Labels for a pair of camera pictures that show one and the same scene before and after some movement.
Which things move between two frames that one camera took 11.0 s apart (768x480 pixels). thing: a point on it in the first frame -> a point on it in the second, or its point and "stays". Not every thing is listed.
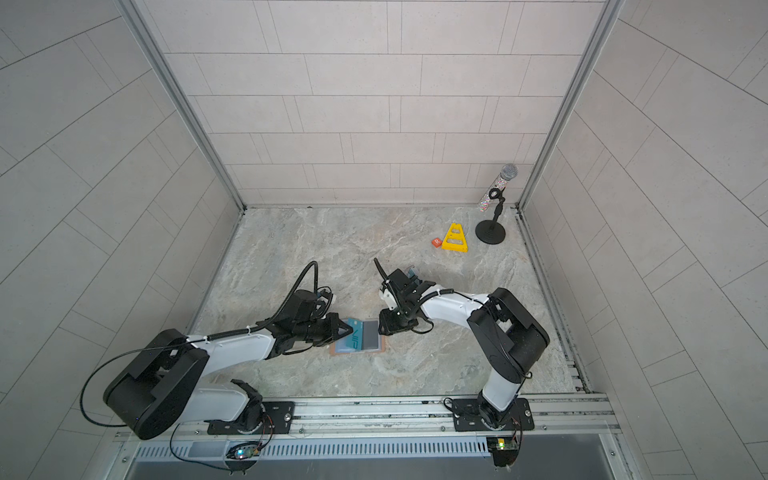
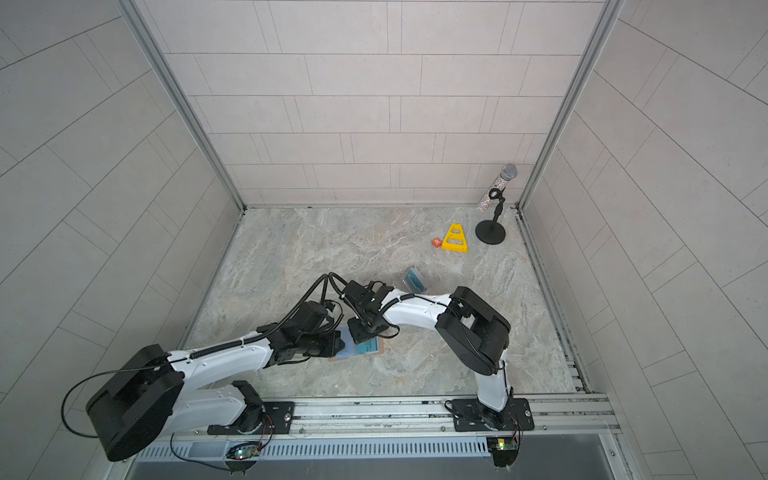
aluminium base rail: [415, 420] stays
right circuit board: [504, 449] stays
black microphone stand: [492, 232] stays
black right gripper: [387, 327] -> [357, 336]
